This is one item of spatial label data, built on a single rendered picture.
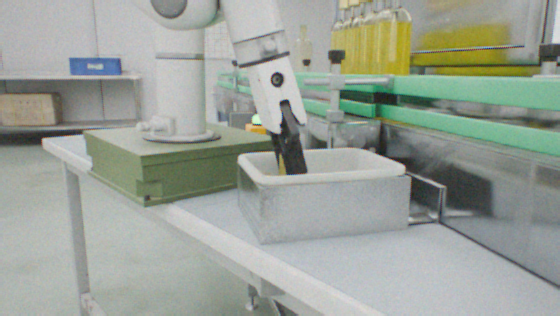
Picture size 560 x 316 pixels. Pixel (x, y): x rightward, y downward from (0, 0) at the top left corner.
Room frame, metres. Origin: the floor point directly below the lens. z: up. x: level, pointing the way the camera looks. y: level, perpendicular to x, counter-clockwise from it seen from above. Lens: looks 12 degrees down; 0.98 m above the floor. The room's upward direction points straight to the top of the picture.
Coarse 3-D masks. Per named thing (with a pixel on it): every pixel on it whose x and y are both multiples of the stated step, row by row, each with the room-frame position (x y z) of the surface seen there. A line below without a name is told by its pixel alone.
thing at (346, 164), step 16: (240, 160) 0.65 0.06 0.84; (256, 160) 0.69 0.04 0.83; (272, 160) 0.70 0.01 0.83; (320, 160) 0.72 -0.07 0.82; (336, 160) 0.73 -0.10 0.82; (352, 160) 0.73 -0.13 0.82; (368, 160) 0.69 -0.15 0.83; (384, 160) 0.64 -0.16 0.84; (256, 176) 0.55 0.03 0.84; (272, 176) 0.54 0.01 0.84; (288, 176) 0.54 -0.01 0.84; (304, 176) 0.54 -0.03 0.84; (320, 176) 0.55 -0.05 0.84; (336, 176) 0.55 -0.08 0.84; (352, 176) 0.56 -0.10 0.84; (368, 176) 0.57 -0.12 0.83; (384, 176) 0.57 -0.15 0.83
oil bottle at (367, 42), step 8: (368, 16) 0.94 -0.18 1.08; (376, 16) 0.91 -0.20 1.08; (368, 24) 0.93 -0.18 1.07; (368, 32) 0.92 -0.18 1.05; (368, 40) 0.92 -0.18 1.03; (368, 48) 0.92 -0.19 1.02; (368, 56) 0.92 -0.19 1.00; (360, 64) 0.95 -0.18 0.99; (368, 64) 0.92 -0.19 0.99; (360, 72) 0.95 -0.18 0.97; (368, 72) 0.92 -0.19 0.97
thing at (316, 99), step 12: (216, 72) 2.48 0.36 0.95; (228, 72) 2.05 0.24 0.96; (240, 72) 1.75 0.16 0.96; (228, 84) 2.07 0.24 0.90; (240, 84) 1.77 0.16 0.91; (300, 84) 1.00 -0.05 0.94; (312, 96) 0.93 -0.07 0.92; (324, 96) 0.87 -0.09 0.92; (312, 108) 0.92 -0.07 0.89; (324, 108) 0.85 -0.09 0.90
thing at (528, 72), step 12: (336, 0) 1.58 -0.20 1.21; (336, 12) 1.58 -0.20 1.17; (420, 72) 1.05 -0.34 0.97; (432, 72) 1.02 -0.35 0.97; (444, 72) 0.98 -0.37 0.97; (456, 72) 0.94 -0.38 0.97; (468, 72) 0.90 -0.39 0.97; (480, 72) 0.87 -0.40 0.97; (492, 72) 0.84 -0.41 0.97; (504, 72) 0.81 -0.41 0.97; (516, 72) 0.78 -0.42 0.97; (528, 72) 0.76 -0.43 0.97; (540, 72) 0.73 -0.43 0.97
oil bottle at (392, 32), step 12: (384, 12) 0.87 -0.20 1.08; (396, 12) 0.86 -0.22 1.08; (408, 12) 0.87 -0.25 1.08; (384, 24) 0.86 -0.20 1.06; (396, 24) 0.86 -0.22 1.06; (408, 24) 0.86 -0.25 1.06; (384, 36) 0.86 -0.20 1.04; (396, 36) 0.86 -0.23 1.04; (408, 36) 0.87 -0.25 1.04; (384, 48) 0.86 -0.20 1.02; (396, 48) 0.86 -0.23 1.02; (408, 48) 0.87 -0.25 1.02; (384, 60) 0.86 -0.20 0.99; (396, 60) 0.86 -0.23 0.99; (408, 60) 0.87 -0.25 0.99; (384, 72) 0.86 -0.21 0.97; (396, 72) 0.86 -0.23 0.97; (408, 72) 0.87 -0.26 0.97
